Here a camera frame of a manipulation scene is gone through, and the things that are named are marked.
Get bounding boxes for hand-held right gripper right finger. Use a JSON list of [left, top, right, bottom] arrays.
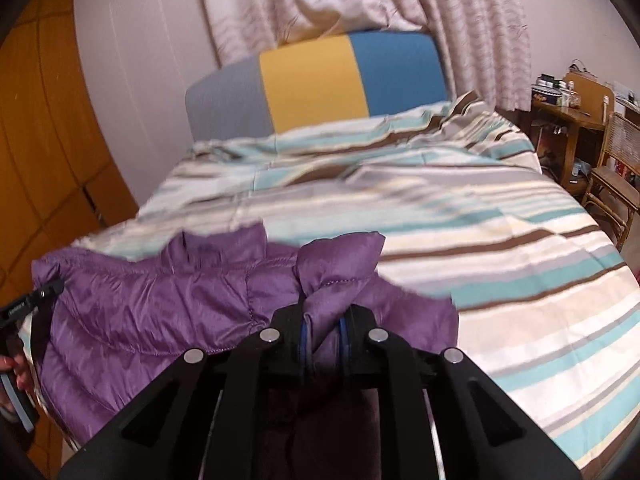
[[336, 304, 584, 480]]

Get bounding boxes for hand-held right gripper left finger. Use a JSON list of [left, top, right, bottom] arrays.
[[60, 305, 315, 480]]

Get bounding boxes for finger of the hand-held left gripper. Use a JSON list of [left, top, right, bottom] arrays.
[[32, 279, 66, 303]]

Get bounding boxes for purple down jacket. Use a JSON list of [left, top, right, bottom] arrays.
[[31, 224, 460, 450]]

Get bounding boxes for person's left hand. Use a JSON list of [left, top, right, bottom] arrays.
[[0, 354, 34, 411]]

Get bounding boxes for wooden wardrobe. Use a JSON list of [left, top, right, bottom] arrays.
[[0, 0, 139, 306]]

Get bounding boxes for striped duvet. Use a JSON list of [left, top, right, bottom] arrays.
[[70, 90, 640, 480]]

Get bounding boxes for striped pillow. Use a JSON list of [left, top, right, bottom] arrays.
[[192, 90, 501, 166]]

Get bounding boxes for grey yellow blue headboard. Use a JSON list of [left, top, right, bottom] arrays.
[[184, 31, 449, 142]]

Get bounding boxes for wooden desk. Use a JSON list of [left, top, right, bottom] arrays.
[[530, 85, 626, 197]]

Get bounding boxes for cane back wooden chair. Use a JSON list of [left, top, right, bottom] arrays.
[[581, 112, 640, 252]]

